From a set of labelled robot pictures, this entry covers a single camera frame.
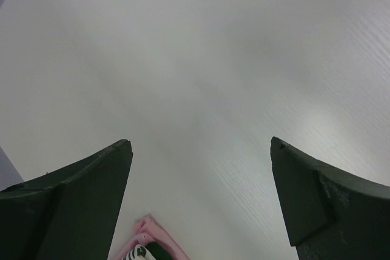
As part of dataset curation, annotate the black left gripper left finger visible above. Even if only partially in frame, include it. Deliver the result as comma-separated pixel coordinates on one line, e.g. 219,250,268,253
1,139,132,259

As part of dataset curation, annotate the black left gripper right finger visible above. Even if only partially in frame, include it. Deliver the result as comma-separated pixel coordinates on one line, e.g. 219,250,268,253
271,137,389,260

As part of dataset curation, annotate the pink folded shirt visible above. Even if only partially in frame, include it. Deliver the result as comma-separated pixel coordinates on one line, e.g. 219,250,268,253
114,216,190,260

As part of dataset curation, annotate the white printed folded shirt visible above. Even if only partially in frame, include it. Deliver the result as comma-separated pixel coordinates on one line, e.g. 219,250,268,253
122,245,156,260

